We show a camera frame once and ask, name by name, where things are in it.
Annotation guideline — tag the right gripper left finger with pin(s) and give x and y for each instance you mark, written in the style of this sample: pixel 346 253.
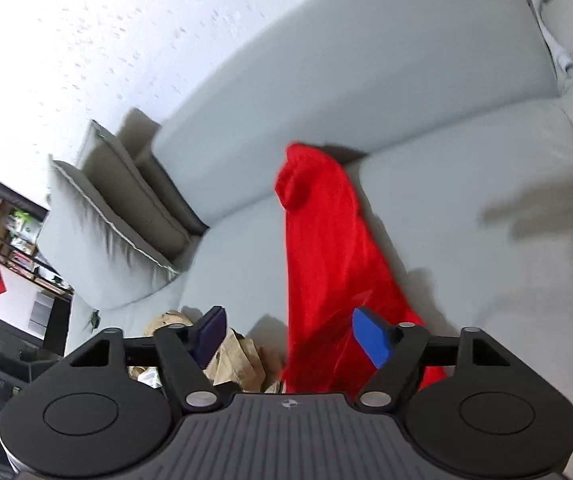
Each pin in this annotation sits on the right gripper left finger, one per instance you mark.
pixel 183 354

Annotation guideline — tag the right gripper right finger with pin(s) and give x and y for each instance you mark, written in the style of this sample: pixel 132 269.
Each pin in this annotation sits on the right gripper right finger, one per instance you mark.
pixel 396 352

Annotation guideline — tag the red fleece pants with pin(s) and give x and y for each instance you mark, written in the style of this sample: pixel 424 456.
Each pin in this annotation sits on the red fleece pants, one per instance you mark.
pixel 333 267

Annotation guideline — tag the beige crumpled garment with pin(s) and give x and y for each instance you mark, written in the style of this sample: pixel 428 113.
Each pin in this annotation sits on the beige crumpled garment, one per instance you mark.
pixel 253 367

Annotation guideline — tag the light grey throw pillow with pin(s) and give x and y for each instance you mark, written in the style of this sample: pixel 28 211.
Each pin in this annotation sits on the light grey throw pillow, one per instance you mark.
pixel 106 261

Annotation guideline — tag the dark grey throw pillow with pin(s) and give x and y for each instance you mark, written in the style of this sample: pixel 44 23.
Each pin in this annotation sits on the dark grey throw pillow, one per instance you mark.
pixel 111 170

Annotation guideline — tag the dark bookshelf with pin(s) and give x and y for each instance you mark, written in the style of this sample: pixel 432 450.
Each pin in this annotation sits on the dark bookshelf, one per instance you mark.
pixel 21 221

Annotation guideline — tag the grey fabric sofa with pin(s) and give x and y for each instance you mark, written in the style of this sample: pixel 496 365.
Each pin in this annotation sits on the grey fabric sofa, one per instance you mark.
pixel 454 120

